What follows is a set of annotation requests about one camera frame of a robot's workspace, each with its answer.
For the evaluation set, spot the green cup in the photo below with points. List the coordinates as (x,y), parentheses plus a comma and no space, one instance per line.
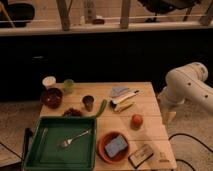
(68,85)

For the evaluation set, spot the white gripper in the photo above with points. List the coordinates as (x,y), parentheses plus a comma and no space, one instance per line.
(168,99)

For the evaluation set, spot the green pea pod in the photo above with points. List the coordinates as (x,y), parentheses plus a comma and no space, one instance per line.
(101,108)

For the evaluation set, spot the yellow banana toy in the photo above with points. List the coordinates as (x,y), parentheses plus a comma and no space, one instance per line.
(122,106)

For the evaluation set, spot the dark red bowl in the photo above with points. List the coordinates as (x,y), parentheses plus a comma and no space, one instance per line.
(51,98)

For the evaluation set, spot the blue sponge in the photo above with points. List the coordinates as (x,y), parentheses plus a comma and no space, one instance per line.
(115,146)

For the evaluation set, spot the white cup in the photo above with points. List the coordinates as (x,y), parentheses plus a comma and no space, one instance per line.
(49,82)

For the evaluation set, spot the green plastic tray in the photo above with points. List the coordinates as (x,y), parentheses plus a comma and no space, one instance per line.
(45,153)

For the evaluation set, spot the orange bowl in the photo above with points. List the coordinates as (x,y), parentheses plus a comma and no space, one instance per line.
(120,157)

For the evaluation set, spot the black wooden brush block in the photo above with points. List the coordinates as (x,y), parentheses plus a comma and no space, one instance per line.
(140,155)

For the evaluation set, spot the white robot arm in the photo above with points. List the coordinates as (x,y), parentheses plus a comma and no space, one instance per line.
(185,83)

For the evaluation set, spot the dark red grapes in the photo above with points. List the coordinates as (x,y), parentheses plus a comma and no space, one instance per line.
(72,112)

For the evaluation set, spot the silver fork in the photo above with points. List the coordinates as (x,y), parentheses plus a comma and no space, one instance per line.
(68,142)

